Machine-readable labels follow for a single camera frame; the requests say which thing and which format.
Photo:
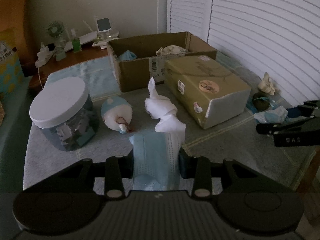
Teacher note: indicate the yellow blue paper bag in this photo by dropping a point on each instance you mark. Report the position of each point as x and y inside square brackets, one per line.
[11, 71]

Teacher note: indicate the blue plastic wrapped packet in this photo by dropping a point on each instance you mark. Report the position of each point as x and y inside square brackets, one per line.
[274, 116]

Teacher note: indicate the blue cloth in box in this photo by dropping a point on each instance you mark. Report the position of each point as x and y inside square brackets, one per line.
[127, 56]

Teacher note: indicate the open brown cardboard box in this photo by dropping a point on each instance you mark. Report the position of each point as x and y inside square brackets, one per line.
[135, 74]

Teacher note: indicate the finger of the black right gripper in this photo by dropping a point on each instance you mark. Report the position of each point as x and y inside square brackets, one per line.
[295, 139]
[303, 125]

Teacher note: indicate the white wifi router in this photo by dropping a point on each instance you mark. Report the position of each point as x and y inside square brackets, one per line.
[89, 37]

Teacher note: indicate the green spray bottle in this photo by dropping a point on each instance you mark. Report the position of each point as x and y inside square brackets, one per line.
[75, 42]

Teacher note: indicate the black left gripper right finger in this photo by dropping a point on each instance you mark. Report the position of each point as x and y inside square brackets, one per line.
[201, 170]

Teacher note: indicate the dark green scrunchie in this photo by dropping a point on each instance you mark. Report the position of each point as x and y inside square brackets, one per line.
[260, 101]

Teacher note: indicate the clear jar white lid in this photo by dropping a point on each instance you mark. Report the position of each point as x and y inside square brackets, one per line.
[64, 113]

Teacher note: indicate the light blue face mask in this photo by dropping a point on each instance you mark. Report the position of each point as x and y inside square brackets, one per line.
[155, 157]

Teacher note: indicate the white power strip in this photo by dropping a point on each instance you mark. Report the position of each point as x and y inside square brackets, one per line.
[45, 54]

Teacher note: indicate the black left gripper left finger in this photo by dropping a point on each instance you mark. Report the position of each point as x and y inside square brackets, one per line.
[113, 170]

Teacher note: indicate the wooden nightstand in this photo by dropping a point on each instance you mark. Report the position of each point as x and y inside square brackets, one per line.
[87, 53]

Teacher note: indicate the closed tan cardboard box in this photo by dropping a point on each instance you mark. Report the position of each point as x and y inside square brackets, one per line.
[211, 93]

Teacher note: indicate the white folded cloth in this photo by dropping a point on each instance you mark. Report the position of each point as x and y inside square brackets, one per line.
[161, 108]

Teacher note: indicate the small green desk fan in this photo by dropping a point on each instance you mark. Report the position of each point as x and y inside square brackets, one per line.
[56, 31]

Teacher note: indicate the white camera on stand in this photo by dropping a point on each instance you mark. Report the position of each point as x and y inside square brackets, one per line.
[105, 33]

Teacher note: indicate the blue white plush toy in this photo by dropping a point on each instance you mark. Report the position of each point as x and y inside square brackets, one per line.
[116, 114]

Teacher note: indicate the wooden headboard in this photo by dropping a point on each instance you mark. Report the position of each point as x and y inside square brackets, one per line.
[15, 15]

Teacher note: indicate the beige plush toy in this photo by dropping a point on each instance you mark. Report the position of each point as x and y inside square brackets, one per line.
[171, 50]

